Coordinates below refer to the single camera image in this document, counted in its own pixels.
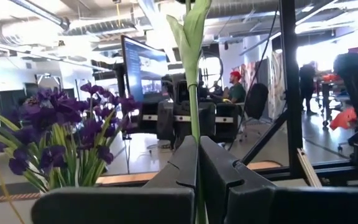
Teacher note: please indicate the large display monitor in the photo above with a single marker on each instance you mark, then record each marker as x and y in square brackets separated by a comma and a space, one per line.
[145, 68]

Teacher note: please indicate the black office chair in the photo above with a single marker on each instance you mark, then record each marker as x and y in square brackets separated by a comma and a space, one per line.
[256, 99]

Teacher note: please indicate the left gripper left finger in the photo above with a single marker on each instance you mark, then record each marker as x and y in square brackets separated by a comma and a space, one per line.
[166, 199]

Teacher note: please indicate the silver aluminium extrusion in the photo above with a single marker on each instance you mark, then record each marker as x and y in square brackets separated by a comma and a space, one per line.
[309, 168]

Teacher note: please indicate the orange plastic object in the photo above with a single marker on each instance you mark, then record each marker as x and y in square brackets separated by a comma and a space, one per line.
[343, 119]

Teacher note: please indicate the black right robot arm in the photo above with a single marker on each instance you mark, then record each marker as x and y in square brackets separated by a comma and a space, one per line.
[356, 81]

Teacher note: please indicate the person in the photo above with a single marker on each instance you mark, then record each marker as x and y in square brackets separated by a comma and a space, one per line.
[236, 91]
[307, 84]

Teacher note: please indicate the black hazard-striped floor mat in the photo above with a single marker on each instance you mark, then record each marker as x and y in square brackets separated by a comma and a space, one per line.
[5, 189]

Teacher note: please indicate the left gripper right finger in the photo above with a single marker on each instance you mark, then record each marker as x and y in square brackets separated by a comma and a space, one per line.
[238, 199]

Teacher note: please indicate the black artificial tulip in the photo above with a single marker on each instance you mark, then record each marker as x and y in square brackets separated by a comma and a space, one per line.
[194, 102]

